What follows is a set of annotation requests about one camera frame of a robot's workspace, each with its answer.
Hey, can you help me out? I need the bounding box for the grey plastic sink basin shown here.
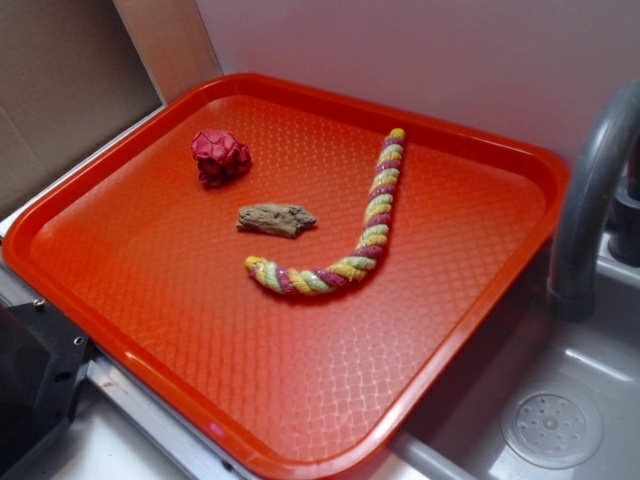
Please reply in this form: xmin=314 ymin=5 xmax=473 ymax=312
xmin=391 ymin=250 xmax=639 ymax=479

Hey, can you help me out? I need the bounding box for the black metal bracket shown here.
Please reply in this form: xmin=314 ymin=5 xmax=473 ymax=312
xmin=1 ymin=298 xmax=92 ymax=479

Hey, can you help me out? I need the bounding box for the multicolour twisted rope toy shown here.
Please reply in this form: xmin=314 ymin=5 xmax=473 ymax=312
xmin=244 ymin=128 xmax=406 ymax=297

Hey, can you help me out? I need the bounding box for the grey curved faucet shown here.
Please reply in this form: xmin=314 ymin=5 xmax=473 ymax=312
xmin=547 ymin=80 xmax=639 ymax=322

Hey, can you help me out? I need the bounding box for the round grey sink drain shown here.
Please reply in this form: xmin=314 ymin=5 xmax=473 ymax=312
xmin=500 ymin=383 xmax=603 ymax=470

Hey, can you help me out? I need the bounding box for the brown cardboard panel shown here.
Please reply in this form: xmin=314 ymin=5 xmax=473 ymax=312
xmin=1 ymin=1 xmax=161 ymax=217

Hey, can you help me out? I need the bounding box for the brown wood chip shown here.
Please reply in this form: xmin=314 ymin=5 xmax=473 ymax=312
xmin=236 ymin=203 xmax=317 ymax=239

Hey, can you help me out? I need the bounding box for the black faucet knob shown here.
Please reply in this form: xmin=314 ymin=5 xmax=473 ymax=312
xmin=609 ymin=157 xmax=639 ymax=267

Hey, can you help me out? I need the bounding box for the crumpled red paper ball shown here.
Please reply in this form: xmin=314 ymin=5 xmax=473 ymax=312
xmin=191 ymin=129 xmax=253 ymax=188

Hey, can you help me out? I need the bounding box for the orange plastic tray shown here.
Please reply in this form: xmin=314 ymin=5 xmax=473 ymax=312
xmin=2 ymin=74 xmax=569 ymax=479

